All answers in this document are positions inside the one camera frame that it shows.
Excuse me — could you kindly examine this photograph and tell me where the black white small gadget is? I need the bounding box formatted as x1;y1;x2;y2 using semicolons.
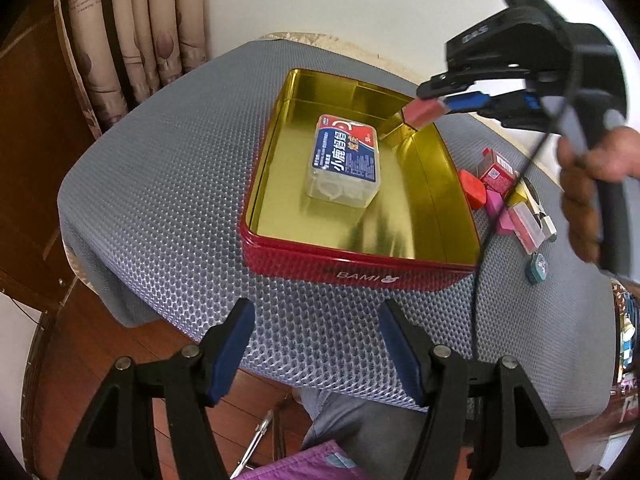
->
521;176;558;243

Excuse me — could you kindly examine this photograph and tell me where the red white small carton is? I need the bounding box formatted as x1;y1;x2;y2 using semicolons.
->
476;148;516;197

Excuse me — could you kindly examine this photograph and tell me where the pink rectangular block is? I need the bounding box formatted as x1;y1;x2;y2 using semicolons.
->
485;188;514;235

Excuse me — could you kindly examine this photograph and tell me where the purple cloth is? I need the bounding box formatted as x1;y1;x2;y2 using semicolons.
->
239;441;369;480

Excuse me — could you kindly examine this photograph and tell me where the brown wooden door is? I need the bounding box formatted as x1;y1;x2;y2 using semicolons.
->
1;0;93;311

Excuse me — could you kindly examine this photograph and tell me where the brown tan lipstick tube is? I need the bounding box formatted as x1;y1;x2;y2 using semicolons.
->
401;99;449;130

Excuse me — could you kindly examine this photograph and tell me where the yellow small block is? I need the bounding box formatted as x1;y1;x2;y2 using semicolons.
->
506;179;532;208

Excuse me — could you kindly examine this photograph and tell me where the grey trouser leg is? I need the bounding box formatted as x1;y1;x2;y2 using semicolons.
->
293;388;426;479

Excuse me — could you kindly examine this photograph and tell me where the beige patterned curtain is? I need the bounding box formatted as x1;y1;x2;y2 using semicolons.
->
53;0;207;136

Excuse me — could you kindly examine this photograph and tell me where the clear box blue red label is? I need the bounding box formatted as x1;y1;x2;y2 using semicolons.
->
306;114;381;209

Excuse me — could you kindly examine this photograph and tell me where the person right hand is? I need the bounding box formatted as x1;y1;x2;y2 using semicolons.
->
556;127;639;263

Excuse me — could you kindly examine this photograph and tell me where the teal dog noodle tin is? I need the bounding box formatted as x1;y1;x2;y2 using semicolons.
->
525;252;548;285

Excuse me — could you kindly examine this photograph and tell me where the clear case pink insert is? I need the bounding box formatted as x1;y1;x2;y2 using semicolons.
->
508;203;544;255

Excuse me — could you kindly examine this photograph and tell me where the red rounded square box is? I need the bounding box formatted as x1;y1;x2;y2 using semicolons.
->
458;169;487;210

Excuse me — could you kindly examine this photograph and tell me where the grey textured table mat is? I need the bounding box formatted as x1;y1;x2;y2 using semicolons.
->
58;40;616;419

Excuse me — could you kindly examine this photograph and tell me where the red tin box gold interior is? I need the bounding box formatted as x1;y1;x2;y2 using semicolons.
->
240;68;480;290

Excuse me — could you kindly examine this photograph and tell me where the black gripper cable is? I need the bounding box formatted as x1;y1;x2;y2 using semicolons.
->
468;44;586;361

